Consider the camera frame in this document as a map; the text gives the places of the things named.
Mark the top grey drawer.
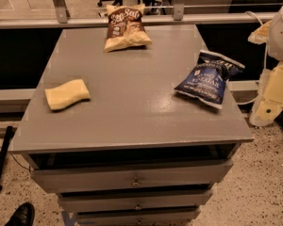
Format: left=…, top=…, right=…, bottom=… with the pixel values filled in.
left=31, top=159, right=233, bottom=193

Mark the brown sea salt chip bag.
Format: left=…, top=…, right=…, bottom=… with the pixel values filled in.
left=104, top=4, right=152, bottom=53

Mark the yellow sponge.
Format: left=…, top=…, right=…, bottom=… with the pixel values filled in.
left=44, top=79, right=91, bottom=111

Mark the bottom grey drawer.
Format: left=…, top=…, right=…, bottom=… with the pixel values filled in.
left=76, top=207, right=200, bottom=226

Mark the middle grey drawer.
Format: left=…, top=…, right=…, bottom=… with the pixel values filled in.
left=58, top=189, right=212, bottom=213

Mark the blue salt vinegar chip bag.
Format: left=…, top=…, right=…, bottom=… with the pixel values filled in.
left=175, top=50, right=245, bottom=109

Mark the grey metal railing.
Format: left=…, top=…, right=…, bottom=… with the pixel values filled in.
left=0, top=0, right=283, bottom=29

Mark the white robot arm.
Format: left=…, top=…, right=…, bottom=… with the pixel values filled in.
left=248, top=6, right=283, bottom=127

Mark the grey drawer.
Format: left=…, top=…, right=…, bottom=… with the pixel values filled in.
left=31, top=159, right=233, bottom=193
left=58, top=189, right=212, bottom=213
left=76, top=207, right=200, bottom=226

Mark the grey drawer cabinet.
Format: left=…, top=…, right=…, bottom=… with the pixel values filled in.
left=8, top=24, right=255, bottom=226

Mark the black shoe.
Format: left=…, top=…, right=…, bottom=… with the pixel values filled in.
left=5, top=202, right=35, bottom=226

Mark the white cable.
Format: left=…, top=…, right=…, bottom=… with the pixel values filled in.
left=235, top=10, right=269, bottom=105

